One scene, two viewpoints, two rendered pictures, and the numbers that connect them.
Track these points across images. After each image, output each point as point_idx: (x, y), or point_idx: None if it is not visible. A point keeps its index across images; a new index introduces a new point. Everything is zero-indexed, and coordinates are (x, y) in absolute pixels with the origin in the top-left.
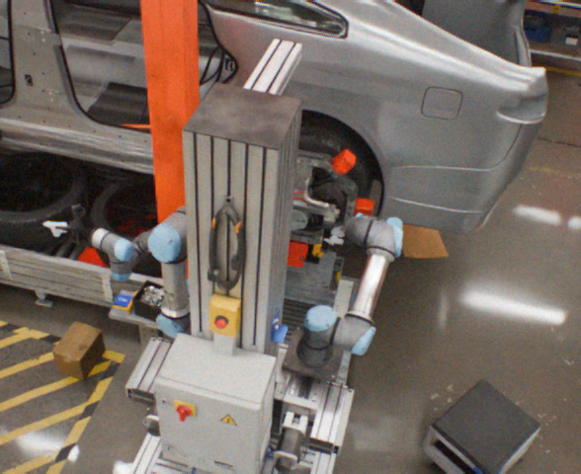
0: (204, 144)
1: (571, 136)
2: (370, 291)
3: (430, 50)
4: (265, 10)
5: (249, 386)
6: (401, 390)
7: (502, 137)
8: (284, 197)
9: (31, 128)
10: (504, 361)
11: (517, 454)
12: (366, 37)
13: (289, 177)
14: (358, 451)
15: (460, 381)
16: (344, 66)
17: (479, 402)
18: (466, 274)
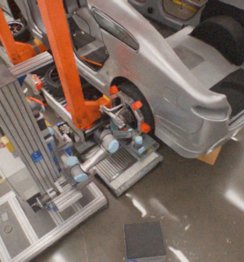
0: None
1: None
2: (90, 160)
3: (167, 69)
4: (114, 32)
5: (9, 171)
6: (142, 206)
7: (194, 121)
8: (11, 112)
9: None
10: (196, 221)
11: (156, 259)
12: (144, 55)
13: (14, 106)
14: (107, 218)
15: (168, 218)
16: (136, 65)
17: (148, 228)
18: (215, 176)
